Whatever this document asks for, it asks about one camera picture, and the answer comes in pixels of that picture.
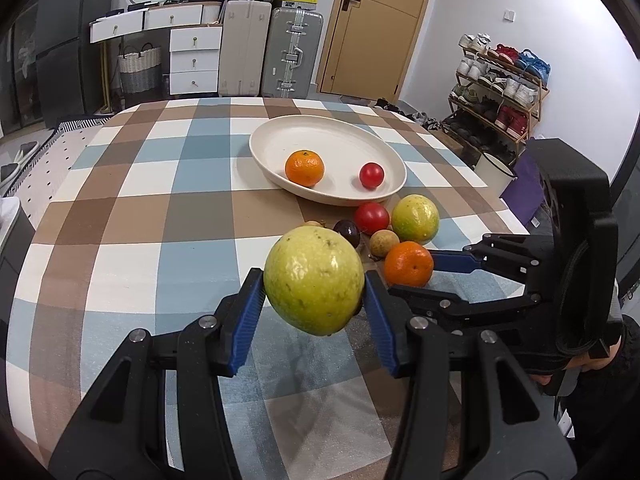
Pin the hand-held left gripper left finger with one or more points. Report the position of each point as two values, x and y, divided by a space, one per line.
250 315

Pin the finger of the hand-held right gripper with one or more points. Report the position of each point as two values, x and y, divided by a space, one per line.
500 307
452 261

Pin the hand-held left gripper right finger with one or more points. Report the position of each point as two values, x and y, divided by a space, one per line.
380 320

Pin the orange mandarin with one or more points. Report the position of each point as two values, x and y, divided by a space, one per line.
305 167
408 263

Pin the green guava with orange blush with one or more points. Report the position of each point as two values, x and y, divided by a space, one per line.
415 218

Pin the yellow-green speckled guava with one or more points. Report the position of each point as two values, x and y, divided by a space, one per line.
314 280

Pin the large red tomato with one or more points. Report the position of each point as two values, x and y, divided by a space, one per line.
372 217

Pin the dark purple passion fruit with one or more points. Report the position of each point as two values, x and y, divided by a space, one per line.
347 231

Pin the small red tomato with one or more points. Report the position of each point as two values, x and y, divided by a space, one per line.
371 175

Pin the cream oval plate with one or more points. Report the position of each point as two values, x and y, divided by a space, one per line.
300 132

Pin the person's right forearm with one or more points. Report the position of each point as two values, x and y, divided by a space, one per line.
605 410

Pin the person's right hand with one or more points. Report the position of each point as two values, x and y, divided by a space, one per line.
612 352

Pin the purple bag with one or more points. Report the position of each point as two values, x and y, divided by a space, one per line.
520 192

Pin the white enamel pot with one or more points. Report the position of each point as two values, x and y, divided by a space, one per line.
492 170

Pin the small brown longan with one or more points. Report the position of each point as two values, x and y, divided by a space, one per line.
312 223

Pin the checked tablecloth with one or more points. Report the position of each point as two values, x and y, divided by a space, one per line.
150 240

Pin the scattered loose shoes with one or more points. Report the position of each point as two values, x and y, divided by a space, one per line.
410 112

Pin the wooden shoe rack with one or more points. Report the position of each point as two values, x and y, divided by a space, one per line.
542 91

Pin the collection of racked sneakers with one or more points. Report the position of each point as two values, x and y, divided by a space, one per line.
520 92

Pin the wooden door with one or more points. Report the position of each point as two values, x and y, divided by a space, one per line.
375 25

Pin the white dotted rug striped border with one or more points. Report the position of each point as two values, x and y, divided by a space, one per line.
45 165

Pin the silver suitcase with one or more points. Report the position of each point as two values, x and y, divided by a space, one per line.
292 52

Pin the beige suitcase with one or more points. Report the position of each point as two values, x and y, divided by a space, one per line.
240 47

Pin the white drawer cabinet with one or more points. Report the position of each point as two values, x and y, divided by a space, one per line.
195 52

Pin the woven laundry basket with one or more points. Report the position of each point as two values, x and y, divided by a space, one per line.
139 67

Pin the white slipper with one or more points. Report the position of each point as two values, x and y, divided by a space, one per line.
7 172
25 150

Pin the dark grey fridge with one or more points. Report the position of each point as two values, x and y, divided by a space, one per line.
65 40

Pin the glass door wardrobe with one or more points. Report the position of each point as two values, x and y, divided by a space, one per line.
20 60

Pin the white light switch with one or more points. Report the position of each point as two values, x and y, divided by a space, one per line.
509 14

